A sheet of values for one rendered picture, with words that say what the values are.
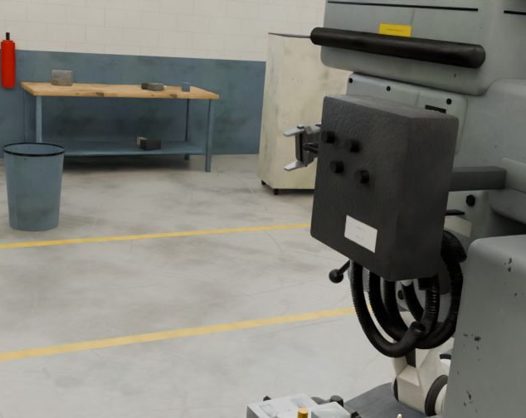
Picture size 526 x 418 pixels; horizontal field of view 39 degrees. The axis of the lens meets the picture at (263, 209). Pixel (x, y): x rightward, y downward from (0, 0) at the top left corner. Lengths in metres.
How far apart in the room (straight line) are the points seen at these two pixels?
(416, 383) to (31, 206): 4.22
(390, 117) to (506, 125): 0.27
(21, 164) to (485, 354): 5.24
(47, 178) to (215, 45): 3.93
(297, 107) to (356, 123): 6.57
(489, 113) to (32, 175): 5.11
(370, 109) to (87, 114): 8.07
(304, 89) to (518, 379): 6.67
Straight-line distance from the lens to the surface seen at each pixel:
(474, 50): 1.14
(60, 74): 8.33
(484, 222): 1.19
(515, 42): 1.21
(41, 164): 6.02
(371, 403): 2.66
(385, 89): 1.36
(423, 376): 2.42
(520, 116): 1.13
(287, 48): 7.45
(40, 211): 6.14
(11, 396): 3.78
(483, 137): 1.19
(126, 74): 9.03
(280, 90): 7.50
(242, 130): 9.69
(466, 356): 1.07
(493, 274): 1.01
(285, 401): 1.72
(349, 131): 1.00
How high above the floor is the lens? 1.83
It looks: 15 degrees down
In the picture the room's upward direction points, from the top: 5 degrees clockwise
